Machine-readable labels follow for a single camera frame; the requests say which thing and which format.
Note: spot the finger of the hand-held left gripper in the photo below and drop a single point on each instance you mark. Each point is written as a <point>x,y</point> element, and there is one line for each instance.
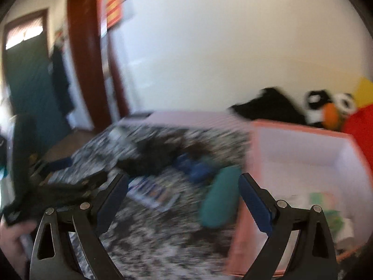
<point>59,164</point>
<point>75,188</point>

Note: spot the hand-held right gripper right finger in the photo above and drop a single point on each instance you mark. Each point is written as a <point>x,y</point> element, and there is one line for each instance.
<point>256,207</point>

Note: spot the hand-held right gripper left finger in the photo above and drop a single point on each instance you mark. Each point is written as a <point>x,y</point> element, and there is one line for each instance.
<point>113,201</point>

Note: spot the pink cardboard box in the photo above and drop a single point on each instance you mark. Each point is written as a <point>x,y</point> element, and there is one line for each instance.
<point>291,157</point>

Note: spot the pink green spout pouch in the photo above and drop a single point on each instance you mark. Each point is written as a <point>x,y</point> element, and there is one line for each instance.
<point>320,199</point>

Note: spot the small green packet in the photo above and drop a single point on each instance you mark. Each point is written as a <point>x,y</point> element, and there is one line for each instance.
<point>335,223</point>

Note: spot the person's left hand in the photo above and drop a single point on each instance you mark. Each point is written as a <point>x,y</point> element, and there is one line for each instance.
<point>13,245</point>

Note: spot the battery blister pack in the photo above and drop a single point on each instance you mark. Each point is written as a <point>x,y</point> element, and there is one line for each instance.
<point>151,194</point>

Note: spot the green glasses case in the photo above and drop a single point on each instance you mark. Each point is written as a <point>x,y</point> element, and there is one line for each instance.
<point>218,198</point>

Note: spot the black knit gloves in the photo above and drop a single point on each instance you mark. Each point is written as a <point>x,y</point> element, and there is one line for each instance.
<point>154,154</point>

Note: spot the black white patterned blanket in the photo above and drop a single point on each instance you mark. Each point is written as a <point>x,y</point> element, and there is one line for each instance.
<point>169,239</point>

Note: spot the blue plastic toy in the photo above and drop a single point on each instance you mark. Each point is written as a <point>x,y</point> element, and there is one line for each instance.
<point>198,170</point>

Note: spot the green door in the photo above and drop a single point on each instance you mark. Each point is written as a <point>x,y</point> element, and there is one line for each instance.
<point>29,87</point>

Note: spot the dark hanging clothing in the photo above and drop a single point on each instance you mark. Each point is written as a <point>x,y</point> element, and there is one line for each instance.
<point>61,81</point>

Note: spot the black phone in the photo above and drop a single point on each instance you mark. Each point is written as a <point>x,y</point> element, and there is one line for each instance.
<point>142,114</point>

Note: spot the black cloth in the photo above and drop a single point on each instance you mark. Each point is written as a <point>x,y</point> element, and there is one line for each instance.
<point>268,105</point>

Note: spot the pink bed sheet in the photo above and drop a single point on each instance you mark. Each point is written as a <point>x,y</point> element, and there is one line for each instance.
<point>189,118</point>

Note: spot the black white plush toy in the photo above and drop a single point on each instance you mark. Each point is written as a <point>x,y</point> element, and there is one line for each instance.
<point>316,108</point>

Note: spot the yellow pillow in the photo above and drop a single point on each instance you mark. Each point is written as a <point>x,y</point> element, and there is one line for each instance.
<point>364,92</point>

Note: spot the dark red door frame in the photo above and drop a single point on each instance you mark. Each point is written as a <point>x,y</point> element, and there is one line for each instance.
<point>81,64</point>

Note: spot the red wall poster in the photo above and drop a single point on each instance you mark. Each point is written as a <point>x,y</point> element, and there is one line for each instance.
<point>110,3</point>

